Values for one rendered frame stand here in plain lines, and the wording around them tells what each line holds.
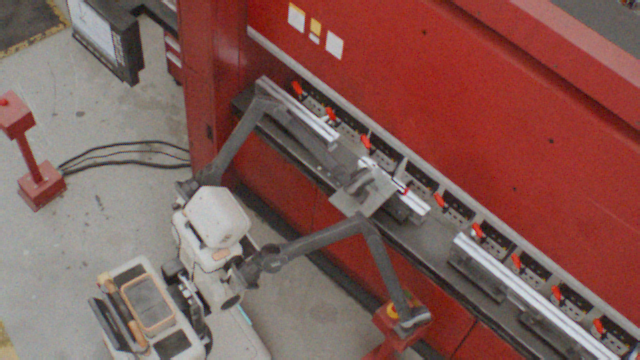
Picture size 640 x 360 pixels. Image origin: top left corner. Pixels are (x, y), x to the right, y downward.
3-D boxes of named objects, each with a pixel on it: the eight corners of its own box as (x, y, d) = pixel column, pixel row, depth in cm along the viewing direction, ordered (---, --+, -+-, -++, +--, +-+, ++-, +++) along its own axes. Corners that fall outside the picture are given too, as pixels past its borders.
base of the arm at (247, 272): (228, 264, 271) (246, 289, 266) (243, 250, 270) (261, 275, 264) (240, 266, 279) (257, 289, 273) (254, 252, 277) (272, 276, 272)
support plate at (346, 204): (327, 200, 317) (327, 199, 316) (367, 165, 329) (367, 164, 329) (358, 226, 310) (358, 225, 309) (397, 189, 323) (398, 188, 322)
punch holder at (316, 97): (298, 100, 334) (301, 77, 321) (311, 90, 339) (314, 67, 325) (323, 119, 329) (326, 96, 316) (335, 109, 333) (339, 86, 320)
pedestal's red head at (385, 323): (371, 321, 319) (377, 305, 304) (397, 300, 325) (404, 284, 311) (400, 354, 310) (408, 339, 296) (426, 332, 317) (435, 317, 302)
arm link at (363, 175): (334, 169, 300) (337, 177, 292) (357, 153, 299) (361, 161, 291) (350, 190, 304) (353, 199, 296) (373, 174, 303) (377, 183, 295)
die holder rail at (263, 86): (254, 93, 365) (255, 81, 357) (263, 87, 367) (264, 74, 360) (328, 153, 346) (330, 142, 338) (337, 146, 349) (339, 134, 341)
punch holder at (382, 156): (365, 153, 319) (370, 130, 306) (377, 142, 324) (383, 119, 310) (391, 174, 314) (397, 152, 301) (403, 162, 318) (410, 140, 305)
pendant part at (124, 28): (73, 36, 331) (59, -22, 302) (93, 23, 337) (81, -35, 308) (131, 89, 314) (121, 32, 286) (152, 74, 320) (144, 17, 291)
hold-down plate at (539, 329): (516, 320, 300) (519, 318, 298) (523, 312, 303) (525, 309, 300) (573, 366, 289) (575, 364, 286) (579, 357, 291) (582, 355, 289)
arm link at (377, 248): (359, 226, 277) (365, 240, 267) (373, 220, 277) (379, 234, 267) (395, 308, 293) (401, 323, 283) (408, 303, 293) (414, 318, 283)
